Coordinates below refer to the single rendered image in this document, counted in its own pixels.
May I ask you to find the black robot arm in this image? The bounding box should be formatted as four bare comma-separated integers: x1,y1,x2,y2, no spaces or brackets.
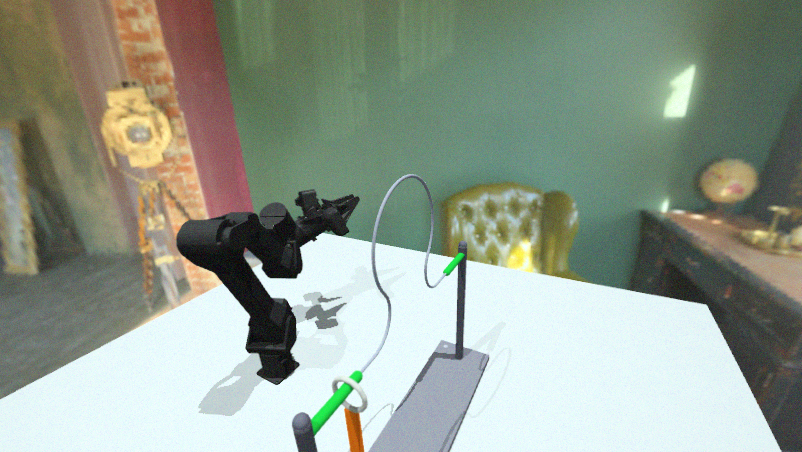
176,202,307,385

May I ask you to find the orange handle with grey metal tip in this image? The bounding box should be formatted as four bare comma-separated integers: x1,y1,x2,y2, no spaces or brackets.
332,375,369,452

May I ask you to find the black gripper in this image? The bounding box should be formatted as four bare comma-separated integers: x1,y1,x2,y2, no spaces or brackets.
295,194,360,242

